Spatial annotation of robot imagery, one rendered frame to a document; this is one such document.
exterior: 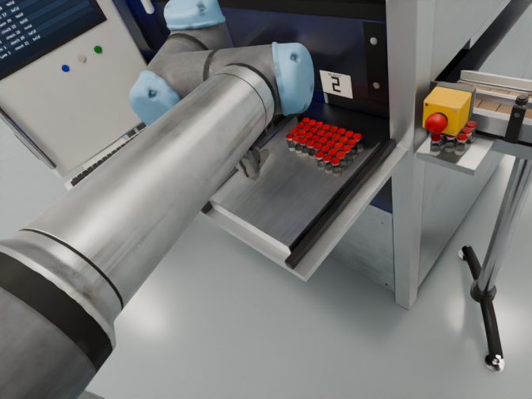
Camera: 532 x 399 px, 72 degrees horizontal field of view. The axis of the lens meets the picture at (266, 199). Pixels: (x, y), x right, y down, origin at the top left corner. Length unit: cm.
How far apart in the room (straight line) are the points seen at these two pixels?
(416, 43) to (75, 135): 114
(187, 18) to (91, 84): 95
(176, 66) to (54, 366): 35
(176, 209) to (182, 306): 166
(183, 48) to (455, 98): 53
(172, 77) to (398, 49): 47
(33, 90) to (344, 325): 141
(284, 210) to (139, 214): 63
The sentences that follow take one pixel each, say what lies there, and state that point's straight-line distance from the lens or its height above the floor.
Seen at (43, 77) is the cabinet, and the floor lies 112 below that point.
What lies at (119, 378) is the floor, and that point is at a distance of 193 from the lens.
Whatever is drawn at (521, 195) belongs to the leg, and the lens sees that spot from 112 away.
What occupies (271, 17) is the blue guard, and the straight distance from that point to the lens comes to 96.
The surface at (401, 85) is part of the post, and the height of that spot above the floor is 105.
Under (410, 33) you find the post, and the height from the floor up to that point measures 116.
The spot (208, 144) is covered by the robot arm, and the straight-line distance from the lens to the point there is 29.
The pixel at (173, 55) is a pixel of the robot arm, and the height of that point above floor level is 134.
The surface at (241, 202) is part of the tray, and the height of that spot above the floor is 88.
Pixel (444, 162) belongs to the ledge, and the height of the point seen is 87.
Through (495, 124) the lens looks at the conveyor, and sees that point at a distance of 94.
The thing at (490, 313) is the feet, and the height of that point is 12.
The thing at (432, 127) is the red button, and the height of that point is 100.
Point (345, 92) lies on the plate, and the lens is 92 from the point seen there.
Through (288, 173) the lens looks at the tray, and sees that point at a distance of 92.
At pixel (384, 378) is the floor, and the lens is 157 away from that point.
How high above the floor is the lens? 151
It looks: 46 degrees down
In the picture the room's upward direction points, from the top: 23 degrees counter-clockwise
